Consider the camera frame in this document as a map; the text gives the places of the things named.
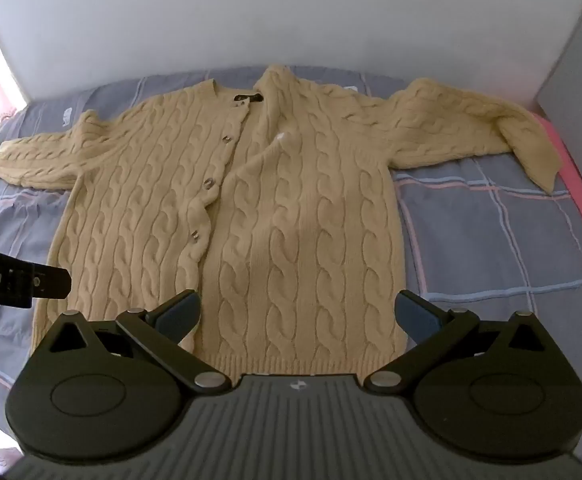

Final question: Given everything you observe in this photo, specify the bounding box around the grey plaid bed sheet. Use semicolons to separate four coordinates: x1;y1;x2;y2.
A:
0;64;582;461

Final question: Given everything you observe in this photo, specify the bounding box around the beige cable knit cardigan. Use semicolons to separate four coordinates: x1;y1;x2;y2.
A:
0;64;560;378

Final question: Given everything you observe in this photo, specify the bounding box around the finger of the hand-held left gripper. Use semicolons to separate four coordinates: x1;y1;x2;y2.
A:
31;263;72;300

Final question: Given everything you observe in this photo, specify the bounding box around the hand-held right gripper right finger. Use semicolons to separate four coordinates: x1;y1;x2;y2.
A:
363;289;554;394

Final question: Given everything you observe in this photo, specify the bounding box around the grey cabinet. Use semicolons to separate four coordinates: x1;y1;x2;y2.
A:
535;0;582;128

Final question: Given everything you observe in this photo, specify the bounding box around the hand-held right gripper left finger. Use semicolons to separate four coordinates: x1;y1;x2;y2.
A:
46;289;232;394

